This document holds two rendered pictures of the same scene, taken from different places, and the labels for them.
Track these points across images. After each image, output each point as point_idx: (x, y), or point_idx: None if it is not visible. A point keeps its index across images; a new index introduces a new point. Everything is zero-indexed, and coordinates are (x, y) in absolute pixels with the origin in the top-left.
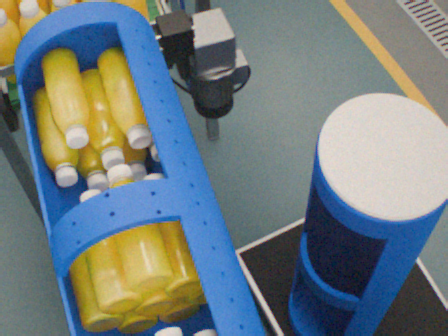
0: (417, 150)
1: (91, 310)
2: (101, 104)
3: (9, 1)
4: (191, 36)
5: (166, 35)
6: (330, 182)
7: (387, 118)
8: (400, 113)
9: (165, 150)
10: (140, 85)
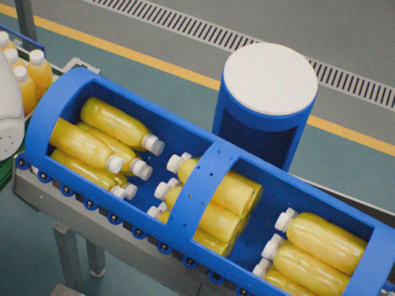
0: (283, 67)
1: (216, 248)
2: (106, 139)
3: None
4: None
5: None
6: (256, 110)
7: (254, 60)
8: (258, 53)
9: (197, 130)
10: (148, 105)
